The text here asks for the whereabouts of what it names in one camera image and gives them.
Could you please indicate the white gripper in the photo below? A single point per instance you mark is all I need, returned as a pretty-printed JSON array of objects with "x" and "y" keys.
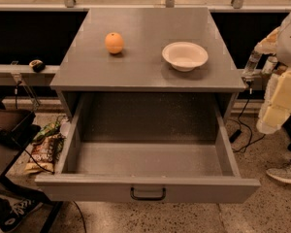
[{"x": 290, "y": 46}]

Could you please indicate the grey top drawer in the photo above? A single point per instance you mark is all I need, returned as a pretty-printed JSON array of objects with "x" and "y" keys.
[{"x": 176, "y": 141}]

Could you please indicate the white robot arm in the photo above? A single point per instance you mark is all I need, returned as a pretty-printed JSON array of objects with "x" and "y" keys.
[{"x": 283, "y": 49}]

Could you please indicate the grey drawer cabinet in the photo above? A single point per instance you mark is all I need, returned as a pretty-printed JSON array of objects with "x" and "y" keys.
[{"x": 88, "y": 66}]

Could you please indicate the clear plastic water bottle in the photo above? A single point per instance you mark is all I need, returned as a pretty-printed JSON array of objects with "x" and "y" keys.
[{"x": 251, "y": 64}]

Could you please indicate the grey knit sneaker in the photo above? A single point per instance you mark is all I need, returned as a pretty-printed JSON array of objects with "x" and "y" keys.
[{"x": 282, "y": 174}]

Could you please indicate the white bowl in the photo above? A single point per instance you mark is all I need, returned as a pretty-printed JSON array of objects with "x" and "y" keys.
[{"x": 185, "y": 56}]

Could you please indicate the orange fruit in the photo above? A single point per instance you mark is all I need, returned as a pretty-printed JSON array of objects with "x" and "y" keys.
[{"x": 114, "y": 43}]

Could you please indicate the green snack bag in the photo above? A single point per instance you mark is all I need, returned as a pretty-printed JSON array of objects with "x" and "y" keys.
[{"x": 49, "y": 130}]

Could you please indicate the brown snack bag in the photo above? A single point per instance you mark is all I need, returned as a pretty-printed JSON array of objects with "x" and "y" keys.
[{"x": 44, "y": 155}]

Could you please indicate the tape measure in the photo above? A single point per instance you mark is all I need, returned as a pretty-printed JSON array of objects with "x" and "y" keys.
[{"x": 37, "y": 65}]

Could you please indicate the black cart with tray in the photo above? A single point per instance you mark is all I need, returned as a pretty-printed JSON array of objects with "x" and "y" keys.
[{"x": 17, "y": 130}]

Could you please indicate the black white sneaker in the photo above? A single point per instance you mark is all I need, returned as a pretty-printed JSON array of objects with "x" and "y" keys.
[{"x": 17, "y": 213}]

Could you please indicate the black top drawer handle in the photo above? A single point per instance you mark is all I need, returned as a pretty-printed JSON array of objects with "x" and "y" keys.
[{"x": 147, "y": 195}]

